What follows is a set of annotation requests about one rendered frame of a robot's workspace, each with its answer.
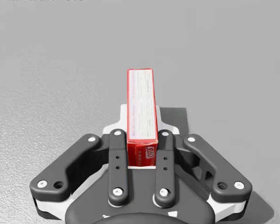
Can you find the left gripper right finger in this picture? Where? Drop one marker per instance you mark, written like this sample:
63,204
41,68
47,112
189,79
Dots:
164,163

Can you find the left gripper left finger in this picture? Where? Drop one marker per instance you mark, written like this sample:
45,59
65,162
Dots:
117,163

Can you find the red and white carton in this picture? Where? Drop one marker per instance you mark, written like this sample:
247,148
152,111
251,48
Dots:
142,112

